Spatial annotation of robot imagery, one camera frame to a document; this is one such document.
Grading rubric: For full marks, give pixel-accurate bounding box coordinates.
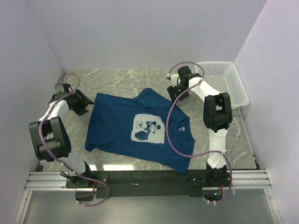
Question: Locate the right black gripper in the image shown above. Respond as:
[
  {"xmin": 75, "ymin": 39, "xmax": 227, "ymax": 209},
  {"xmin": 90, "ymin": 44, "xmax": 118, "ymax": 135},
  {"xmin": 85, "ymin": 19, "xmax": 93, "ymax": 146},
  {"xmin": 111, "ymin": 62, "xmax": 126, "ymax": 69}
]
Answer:
[{"xmin": 166, "ymin": 82, "xmax": 189, "ymax": 105}]

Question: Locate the blue printed t shirt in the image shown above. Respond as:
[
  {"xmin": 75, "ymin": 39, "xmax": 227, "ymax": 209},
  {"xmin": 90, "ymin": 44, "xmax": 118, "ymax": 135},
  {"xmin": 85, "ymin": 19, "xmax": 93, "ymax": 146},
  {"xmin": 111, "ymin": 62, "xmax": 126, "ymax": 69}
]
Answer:
[{"xmin": 85, "ymin": 88, "xmax": 195, "ymax": 173}]

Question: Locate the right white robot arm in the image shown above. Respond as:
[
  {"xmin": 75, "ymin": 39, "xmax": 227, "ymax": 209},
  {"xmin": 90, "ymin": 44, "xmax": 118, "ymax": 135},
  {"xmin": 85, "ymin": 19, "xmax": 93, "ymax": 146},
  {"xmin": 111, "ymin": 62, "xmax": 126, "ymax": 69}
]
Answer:
[{"xmin": 166, "ymin": 66, "xmax": 233, "ymax": 186}]

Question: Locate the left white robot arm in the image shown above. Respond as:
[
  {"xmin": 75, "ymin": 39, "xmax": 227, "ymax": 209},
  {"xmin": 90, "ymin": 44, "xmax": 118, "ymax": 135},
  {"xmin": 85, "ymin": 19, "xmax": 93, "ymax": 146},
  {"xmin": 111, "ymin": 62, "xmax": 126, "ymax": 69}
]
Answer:
[{"xmin": 28, "ymin": 84, "xmax": 94, "ymax": 188}]

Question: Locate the white plastic laundry basket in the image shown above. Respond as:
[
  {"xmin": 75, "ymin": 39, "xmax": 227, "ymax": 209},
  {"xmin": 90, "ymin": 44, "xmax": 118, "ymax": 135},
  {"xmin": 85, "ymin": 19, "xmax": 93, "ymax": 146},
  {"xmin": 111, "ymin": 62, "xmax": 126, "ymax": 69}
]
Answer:
[{"xmin": 195, "ymin": 61, "xmax": 249, "ymax": 109}]

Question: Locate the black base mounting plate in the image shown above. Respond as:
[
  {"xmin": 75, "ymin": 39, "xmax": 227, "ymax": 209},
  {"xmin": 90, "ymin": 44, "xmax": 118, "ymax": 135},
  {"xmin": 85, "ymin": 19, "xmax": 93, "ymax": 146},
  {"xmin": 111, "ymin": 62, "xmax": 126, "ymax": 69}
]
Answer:
[{"xmin": 60, "ymin": 168, "xmax": 232, "ymax": 202}]

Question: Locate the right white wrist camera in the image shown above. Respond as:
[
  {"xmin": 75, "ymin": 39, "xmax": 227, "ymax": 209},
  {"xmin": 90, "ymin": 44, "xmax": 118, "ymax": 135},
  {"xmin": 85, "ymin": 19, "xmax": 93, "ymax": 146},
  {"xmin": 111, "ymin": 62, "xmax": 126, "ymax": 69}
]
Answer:
[{"xmin": 167, "ymin": 73, "xmax": 180, "ymax": 87}]

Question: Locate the aluminium frame rail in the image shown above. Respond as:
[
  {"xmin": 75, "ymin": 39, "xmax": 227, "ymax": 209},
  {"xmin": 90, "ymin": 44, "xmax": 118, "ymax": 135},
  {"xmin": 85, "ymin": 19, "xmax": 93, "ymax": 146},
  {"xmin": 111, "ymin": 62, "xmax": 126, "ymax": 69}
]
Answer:
[{"xmin": 14, "ymin": 69, "xmax": 71, "ymax": 224}]

